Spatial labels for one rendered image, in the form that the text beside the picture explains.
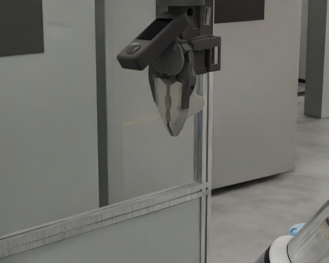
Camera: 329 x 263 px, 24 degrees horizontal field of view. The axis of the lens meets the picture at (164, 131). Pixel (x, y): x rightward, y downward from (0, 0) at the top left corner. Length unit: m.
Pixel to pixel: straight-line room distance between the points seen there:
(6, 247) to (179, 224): 0.58
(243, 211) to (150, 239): 2.79
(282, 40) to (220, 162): 0.95
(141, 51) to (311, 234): 0.34
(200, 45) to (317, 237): 0.33
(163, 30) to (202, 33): 0.08
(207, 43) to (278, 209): 3.91
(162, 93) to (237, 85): 3.97
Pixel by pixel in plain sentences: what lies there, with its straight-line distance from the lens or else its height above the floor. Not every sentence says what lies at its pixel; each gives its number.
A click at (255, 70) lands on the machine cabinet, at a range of 5.21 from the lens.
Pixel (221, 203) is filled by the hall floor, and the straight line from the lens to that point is 5.08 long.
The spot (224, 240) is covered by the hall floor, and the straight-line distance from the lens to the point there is 4.48.
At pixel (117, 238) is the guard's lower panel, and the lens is 2.11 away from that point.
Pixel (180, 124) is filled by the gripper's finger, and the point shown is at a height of 1.44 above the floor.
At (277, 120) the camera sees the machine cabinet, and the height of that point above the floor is 0.45.
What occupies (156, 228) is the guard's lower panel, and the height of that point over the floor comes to 0.90.
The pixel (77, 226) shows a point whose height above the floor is 0.98.
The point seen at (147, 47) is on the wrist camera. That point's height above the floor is 1.56.
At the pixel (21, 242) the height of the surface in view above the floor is 0.99.
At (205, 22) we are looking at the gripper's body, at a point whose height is 1.59.
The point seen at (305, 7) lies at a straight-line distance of 7.66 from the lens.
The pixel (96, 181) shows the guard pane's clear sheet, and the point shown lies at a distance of 2.03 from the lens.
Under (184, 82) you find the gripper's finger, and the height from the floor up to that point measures 1.51.
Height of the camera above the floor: 1.71
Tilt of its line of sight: 14 degrees down
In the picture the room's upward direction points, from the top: straight up
